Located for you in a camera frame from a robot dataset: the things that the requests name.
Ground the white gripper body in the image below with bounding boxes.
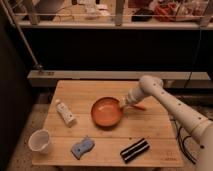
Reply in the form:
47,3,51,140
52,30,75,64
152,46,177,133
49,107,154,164
119,92,138,108

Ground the orange ceramic bowl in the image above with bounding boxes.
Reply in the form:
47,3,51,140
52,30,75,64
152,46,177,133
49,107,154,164
91,97,123,127

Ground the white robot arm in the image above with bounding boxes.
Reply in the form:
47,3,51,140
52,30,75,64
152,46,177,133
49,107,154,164
120,75,213,171

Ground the orange carrot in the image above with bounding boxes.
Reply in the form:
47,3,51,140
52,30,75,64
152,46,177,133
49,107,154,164
129,105,146,111

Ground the black white striped block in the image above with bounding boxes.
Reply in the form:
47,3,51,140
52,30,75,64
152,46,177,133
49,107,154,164
120,138,150,164

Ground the blue sponge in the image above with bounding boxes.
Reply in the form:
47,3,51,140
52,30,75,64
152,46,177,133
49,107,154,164
71,137,95,159

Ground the white tube bottle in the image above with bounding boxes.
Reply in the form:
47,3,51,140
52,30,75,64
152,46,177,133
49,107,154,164
55,100,75,127

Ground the black object on shelf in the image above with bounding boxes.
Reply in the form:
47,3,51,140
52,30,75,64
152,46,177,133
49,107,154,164
131,8,154,22

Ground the red object on shelf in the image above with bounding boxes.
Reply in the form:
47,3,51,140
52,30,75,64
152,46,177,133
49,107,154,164
154,2,177,22

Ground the white low shelf ledge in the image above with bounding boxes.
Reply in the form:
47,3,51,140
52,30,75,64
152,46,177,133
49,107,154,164
27,70,211,87

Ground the metal diagonal pole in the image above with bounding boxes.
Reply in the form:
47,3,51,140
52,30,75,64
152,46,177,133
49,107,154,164
1,0,44,74

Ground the white plastic cup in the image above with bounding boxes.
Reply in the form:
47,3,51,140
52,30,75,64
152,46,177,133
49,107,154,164
28,129,52,154

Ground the black cable on floor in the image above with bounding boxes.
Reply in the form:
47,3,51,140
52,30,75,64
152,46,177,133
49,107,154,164
173,119,201,166

